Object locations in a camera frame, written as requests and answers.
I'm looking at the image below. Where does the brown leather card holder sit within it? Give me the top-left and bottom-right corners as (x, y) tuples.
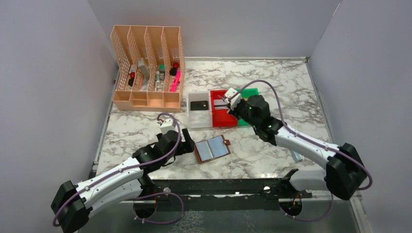
(194, 135), (231, 164)

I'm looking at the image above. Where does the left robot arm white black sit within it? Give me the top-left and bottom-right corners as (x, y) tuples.
(51, 129), (194, 233)

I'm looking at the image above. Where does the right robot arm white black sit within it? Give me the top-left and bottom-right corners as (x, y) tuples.
(224, 94), (367, 200)

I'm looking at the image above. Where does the white striped credit card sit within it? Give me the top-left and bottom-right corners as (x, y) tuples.
(213, 100), (229, 110)

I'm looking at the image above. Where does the black credit card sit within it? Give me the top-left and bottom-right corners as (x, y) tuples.
(189, 100), (209, 111)

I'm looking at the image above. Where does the green plastic bin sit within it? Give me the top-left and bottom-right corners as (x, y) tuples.
(238, 88), (259, 127)

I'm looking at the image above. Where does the red plastic bin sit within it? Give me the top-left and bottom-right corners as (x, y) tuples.
(210, 90), (238, 127)

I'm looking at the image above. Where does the white plastic bin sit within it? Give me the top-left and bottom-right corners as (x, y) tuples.
(187, 91), (212, 129)

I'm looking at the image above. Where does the light blue small object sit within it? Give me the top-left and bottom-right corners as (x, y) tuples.
(292, 151), (303, 163)

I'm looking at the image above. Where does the pink highlighter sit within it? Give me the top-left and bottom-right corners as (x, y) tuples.
(170, 69), (181, 92)

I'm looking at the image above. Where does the green cap glue stick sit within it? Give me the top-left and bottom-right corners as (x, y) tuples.
(155, 64), (165, 84)

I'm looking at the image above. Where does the red black marker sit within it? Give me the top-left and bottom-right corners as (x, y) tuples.
(128, 72), (136, 87)

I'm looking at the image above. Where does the grey stapler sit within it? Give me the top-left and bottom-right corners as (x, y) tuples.
(137, 58), (150, 78)

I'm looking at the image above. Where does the peach plastic desk organizer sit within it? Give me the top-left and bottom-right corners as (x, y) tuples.
(110, 25), (186, 112)

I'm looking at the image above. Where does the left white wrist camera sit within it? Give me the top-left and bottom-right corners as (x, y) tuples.
(160, 118), (178, 134)

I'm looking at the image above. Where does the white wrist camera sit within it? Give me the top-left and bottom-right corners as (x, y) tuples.
(160, 118), (178, 134)
(223, 88), (242, 110)

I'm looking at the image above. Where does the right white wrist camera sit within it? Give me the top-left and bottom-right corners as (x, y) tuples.
(223, 88), (242, 110)

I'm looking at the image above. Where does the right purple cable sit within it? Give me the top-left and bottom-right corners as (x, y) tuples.
(229, 80), (373, 191)

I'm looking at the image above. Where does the black mounting rail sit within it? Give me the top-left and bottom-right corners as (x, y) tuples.
(121, 178), (313, 213)

